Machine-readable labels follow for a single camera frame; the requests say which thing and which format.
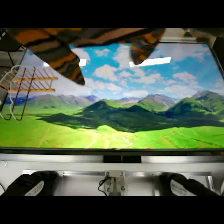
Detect orange grey striped shirt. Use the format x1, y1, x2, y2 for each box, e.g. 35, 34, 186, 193
6, 28, 167, 86

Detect wooden rack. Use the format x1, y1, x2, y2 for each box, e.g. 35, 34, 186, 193
6, 65, 60, 94

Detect black chair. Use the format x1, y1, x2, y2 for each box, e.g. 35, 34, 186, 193
0, 29, 28, 68

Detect silver frame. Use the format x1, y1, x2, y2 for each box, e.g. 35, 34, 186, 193
0, 152, 224, 197

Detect black cable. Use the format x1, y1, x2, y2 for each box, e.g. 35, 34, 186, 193
97, 176, 113, 197

